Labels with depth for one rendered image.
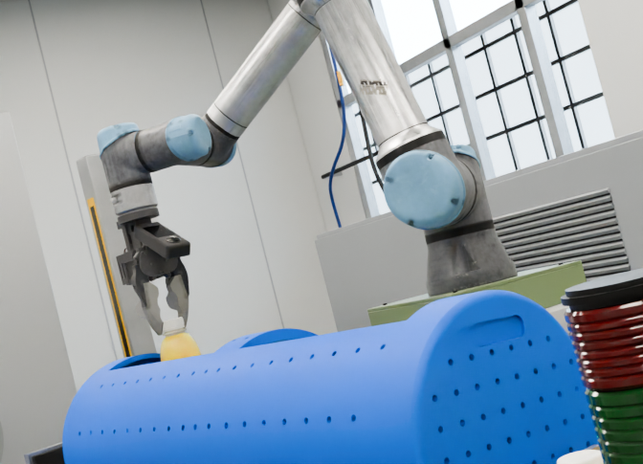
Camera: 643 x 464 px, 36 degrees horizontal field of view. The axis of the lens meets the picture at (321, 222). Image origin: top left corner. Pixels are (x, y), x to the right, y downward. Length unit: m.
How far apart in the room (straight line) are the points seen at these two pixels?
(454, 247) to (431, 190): 0.17
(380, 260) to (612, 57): 1.23
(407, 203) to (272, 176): 5.36
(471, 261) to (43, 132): 5.01
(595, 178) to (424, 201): 1.47
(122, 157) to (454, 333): 0.84
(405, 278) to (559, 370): 2.67
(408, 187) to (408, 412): 0.56
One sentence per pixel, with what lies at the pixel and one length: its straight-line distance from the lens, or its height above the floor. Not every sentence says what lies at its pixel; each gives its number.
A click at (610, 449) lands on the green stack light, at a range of 0.51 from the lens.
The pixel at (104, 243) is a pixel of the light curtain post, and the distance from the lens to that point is 2.42.
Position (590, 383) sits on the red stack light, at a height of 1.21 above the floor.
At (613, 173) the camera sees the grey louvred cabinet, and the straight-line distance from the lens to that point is 2.85.
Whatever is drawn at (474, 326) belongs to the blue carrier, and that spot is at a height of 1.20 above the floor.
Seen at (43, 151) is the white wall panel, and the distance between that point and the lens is 6.39.
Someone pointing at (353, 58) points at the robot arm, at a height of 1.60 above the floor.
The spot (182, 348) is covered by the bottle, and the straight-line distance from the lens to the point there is 1.68.
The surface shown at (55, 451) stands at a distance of 2.15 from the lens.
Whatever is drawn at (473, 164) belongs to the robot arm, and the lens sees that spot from 1.65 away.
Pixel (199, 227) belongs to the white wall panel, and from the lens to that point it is 6.57.
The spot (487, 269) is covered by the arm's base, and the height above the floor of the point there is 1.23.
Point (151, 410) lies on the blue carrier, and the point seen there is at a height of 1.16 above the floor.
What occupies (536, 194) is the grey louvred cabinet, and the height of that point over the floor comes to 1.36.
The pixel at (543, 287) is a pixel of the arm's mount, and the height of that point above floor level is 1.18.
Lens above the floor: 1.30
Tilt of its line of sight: 3 degrees up
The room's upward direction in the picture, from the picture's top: 14 degrees counter-clockwise
